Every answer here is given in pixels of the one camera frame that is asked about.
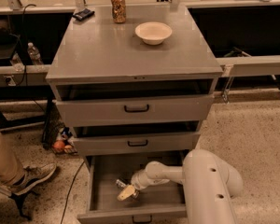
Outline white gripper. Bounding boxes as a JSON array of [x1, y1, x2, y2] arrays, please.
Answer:
[[118, 170, 150, 201]]

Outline silver blue redbull can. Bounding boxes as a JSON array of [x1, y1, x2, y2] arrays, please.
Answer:
[[116, 179, 139, 199]]

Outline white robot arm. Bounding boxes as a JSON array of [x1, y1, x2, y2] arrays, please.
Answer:
[[118, 149, 243, 224]]

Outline grey bottom drawer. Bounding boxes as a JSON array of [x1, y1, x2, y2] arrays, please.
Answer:
[[77, 151, 187, 224]]

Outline grey drawer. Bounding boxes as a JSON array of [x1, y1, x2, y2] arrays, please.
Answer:
[[57, 95, 214, 127], [77, 151, 187, 224], [73, 132, 200, 156]]

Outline grey middle drawer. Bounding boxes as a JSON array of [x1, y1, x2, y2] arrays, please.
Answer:
[[73, 132, 200, 156]]

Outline grey top drawer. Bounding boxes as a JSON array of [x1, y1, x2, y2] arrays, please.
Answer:
[[57, 95, 214, 127]]

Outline grey drawer cabinet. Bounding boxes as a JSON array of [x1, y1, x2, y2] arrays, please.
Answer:
[[46, 4, 224, 224]]

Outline tall brown patterned can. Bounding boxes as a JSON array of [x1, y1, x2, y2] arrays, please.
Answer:
[[110, 0, 126, 23]]

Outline snack pile on floor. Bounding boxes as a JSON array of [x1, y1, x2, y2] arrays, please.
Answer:
[[51, 127, 77, 155]]

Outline grey sneaker shoe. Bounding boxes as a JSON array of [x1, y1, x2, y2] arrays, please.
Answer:
[[9, 163, 57, 195]]

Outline black chair base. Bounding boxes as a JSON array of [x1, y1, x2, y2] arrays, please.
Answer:
[[0, 187, 37, 221]]

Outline person leg khaki trousers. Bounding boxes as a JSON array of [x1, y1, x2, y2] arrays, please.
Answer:
[[0, 133, 25, 187]]

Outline white ceramic bowl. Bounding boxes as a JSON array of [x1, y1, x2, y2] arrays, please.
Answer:
[[135, 22, 172, 46]]

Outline clear plastic water bottle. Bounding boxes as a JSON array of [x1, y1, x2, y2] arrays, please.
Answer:
[[27, 42, 43, 65]]

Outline black phone on cabinet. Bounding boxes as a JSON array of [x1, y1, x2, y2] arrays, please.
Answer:
[[72, 8, 94, 21]]

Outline black cable on floor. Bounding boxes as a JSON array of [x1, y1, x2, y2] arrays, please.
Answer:
[[59, 161, 86, 224]]

